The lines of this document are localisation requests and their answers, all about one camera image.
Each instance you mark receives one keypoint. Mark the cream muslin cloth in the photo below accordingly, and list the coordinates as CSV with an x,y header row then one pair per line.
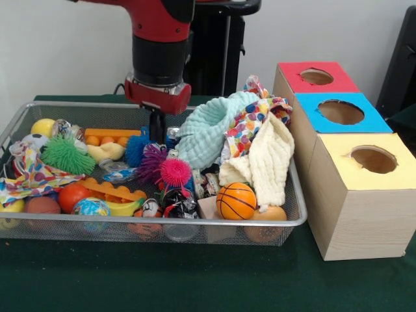
x,y
269,162

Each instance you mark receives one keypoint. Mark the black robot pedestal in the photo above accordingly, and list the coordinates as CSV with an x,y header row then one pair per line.
x,y
221,48

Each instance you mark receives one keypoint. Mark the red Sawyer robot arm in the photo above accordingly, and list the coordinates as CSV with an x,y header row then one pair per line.
x,y
159,48

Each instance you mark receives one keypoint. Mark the red-orange ball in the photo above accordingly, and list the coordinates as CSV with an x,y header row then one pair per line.
x,y
73,198

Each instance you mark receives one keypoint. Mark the dark green tablecloth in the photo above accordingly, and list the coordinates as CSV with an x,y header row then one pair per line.
x,y
195,276

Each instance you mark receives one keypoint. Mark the blue spiky ball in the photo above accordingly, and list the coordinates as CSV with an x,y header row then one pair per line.
x,y
135,149

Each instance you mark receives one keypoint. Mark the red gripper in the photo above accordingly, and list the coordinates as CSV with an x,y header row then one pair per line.
x,y
156,97

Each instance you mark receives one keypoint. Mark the side table with green cloth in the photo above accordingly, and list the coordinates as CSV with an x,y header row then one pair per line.
x,y
406,120

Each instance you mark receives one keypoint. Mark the wooden box with three holes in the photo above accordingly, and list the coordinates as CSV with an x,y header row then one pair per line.
x,y
367,221

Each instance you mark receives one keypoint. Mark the shallow clear mesh bin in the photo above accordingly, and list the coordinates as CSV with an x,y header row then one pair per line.
x,y
291,195

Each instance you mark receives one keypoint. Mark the colourful dotted cloth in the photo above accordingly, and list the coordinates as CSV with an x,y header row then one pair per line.
x,y
247,133
281,109

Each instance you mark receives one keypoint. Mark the orange toy basketball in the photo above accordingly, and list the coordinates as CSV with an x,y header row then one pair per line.
x,y
236,201

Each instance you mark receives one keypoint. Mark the white colourful patterned cloth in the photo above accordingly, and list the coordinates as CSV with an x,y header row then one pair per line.
x,y
39,180

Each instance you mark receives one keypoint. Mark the large green spiky ball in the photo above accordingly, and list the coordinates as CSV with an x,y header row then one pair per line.
x,y
66,154

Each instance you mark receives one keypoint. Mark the clear packet with coloured print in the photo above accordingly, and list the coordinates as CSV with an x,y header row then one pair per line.
x,y
118,174

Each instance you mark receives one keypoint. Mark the mint muslin cloth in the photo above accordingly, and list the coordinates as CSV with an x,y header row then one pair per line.
x,y
201,143

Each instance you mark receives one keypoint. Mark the multicolour spiky caterpillar toy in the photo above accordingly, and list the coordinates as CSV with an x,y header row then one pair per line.
x,y
175,172

